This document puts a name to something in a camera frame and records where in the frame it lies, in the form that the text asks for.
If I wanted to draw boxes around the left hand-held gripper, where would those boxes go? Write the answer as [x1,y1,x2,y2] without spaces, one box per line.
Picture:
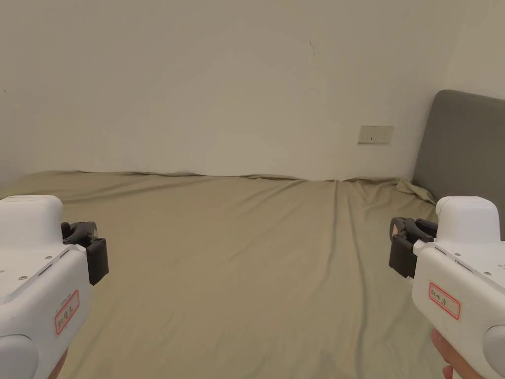
[0,195,109,379]

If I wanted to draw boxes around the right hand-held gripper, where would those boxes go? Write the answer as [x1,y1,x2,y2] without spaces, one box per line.
[388,196,505,379]

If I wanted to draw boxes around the person's left hand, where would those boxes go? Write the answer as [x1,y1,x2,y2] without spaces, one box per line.
[50,347,69,379]

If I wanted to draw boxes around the person's right hand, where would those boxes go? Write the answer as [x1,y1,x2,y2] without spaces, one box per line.
[430,329,479,379]

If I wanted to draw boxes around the grey padded headboard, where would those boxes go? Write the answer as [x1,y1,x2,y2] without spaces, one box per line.
[411,89,505,241]

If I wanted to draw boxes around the bed with beige sheet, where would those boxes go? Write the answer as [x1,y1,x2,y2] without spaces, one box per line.
[0,170,505,379]

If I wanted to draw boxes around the white wall socket plate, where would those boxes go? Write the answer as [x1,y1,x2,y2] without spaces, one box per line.
[358,125,395,145]

